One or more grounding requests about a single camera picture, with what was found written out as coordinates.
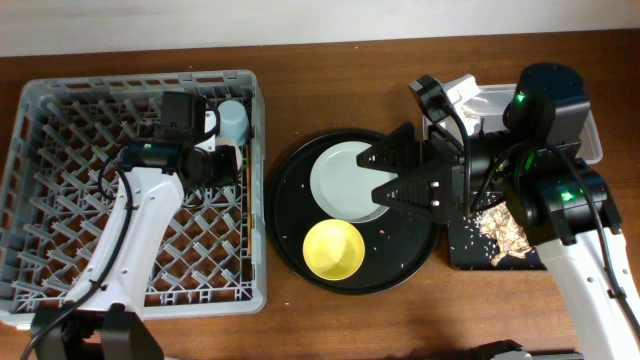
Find blue plastic cup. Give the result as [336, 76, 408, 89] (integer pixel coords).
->
[217, 100, 250, 146]

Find food scraps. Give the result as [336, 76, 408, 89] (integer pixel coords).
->
[476, 203, 532, 267]

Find round black serving tray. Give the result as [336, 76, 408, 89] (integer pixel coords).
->
[265, 129, 440, 295]

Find black rectangular tray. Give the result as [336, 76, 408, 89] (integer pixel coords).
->
[447, 192, 545, 271]

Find light grey plate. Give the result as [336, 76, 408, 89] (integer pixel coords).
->
[310, 141, 397, 223]

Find clear plastic waste bin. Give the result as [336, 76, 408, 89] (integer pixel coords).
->
[422, 81, 603, 184]

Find grey plastic dishwasher rack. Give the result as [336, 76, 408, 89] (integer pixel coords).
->
[1, 70, 267, 330]

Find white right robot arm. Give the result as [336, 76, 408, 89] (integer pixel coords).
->
[356, 63, 639, 359]

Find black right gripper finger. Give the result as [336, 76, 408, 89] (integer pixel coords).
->
[356, 122, 422, 174]
[372, 167, 429, 220]

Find pink plastic cup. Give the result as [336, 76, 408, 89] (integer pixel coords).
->
[214, 137, 242, 172]

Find yellow bowl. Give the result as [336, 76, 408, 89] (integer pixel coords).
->
[302, 219, 366, 282]

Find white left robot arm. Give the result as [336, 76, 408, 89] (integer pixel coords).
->
[21, 139, 242, 359]

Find white paper napkin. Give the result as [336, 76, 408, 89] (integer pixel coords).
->
[454, 102, 481, 135]

